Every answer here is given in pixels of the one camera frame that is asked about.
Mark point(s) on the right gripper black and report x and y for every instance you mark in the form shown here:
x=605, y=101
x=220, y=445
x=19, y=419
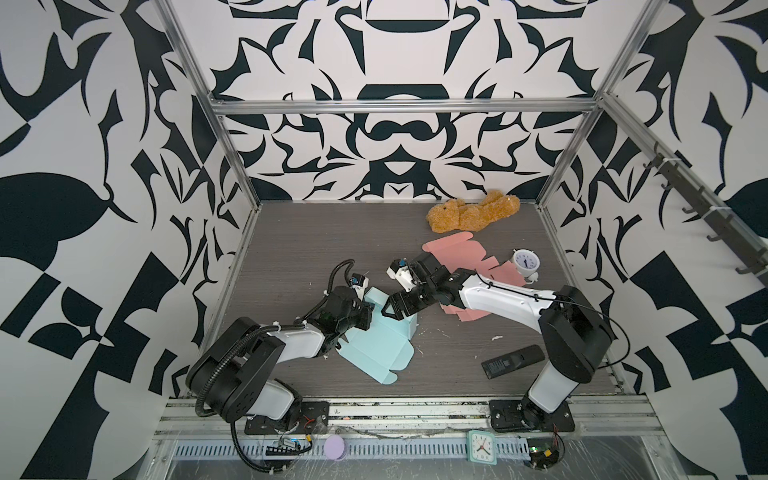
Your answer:
x=397, y=300

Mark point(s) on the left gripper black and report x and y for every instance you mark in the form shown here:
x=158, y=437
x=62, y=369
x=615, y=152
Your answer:
x=364, y=311

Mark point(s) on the light blue paper box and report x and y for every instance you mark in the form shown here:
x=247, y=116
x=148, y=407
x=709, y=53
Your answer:
x=385, y=347

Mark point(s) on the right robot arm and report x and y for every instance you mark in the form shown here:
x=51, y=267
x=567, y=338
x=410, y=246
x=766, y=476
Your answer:
x=576, y=335

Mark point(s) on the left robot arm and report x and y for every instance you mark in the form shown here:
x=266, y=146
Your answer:
x=233, y=379

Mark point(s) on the pink flat paper box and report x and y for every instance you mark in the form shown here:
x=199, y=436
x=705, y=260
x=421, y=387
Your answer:
x=460, y=250

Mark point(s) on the brown teddy bear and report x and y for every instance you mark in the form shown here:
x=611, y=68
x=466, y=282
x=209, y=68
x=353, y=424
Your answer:
x=456, y=214

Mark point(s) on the black remote control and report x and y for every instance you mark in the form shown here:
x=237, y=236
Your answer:
x=512, y=361

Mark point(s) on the white alarm clock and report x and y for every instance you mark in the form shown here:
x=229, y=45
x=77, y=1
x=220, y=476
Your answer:
x=527, y=263

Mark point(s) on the purple round disc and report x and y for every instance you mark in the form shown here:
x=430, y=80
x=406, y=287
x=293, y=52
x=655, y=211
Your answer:
x=335, y=448

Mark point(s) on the left circuit board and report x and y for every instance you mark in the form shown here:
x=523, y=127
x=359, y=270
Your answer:
x=287, y=446

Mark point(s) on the circuit board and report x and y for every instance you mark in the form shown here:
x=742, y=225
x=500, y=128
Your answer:
x=545, y=453
x=287, y=446

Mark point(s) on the teal square clock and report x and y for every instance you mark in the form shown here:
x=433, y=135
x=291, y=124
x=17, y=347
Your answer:
x=481, y=447

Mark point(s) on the right circuit board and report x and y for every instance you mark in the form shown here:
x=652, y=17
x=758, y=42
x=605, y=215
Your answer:
x=545, y=453

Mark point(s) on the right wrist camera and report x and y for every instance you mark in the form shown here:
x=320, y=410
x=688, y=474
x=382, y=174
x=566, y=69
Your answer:
x=400, y=271

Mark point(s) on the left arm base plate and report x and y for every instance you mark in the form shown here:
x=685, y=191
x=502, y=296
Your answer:
x=303, y=417

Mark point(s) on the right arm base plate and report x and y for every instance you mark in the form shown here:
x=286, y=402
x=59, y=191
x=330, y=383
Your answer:
x=513, y=416

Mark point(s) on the white slotted cable duct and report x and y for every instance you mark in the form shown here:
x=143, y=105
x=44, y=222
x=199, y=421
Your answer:
x=514, y=449

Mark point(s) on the wall hook rail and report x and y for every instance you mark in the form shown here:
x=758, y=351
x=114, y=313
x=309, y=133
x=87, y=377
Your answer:
x=701, y=202

